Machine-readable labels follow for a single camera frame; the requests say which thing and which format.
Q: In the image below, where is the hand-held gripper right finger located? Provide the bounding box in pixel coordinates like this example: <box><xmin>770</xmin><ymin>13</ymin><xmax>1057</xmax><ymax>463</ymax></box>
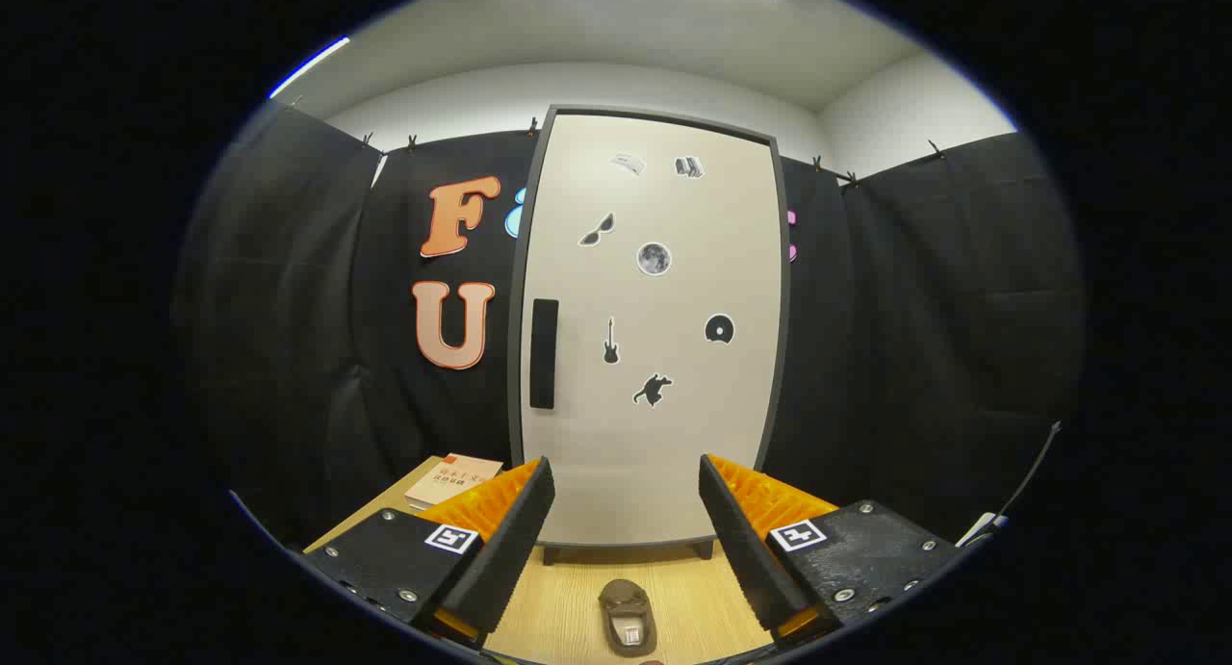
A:
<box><xmin>699</xmin><ymin>453</ymin><xmax>963</xmax><ymax>647</ymax></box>

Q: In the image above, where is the brown fuzzy shoe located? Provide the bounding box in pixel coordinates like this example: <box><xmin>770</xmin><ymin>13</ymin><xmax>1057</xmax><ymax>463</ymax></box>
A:
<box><xmin>598</xmin><ymin>578</ymin><xmax>658</xmax><ymax>658</ymax></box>

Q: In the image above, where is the ceiling light strip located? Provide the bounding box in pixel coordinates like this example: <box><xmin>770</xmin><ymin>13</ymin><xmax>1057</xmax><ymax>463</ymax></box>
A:
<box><xmin>268</xmin><ymin>36</ymin><xmax>352</xmax><ymax>101</ymax></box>

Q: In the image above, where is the black door handle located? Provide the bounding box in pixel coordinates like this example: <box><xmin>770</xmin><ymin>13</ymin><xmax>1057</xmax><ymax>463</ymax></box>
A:
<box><xmin>529</xmin><ymin>299</ymin><xmax>560</xmax><ymax>410</ymax></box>

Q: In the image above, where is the grey shoe cabinet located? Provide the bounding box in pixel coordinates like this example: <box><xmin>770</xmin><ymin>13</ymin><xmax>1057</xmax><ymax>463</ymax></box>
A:
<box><xmin>507</xmin><ymin>105</ymin><xmax>792</xmax><ymax>562</ymax></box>

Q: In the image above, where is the black backdrop cloth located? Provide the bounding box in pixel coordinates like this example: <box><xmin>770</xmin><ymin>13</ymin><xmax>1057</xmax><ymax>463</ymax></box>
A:
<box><xmin>173</xmin><ymin>102</ymin><xmax>1089</xmax><ymax>550</ymax></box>

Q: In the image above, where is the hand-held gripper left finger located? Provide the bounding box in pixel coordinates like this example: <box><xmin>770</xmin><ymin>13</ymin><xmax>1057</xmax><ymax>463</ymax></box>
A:
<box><xmin>289</xmin><ymin>456</ymin><xmax>557</xmax><ymax>647</ymax></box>

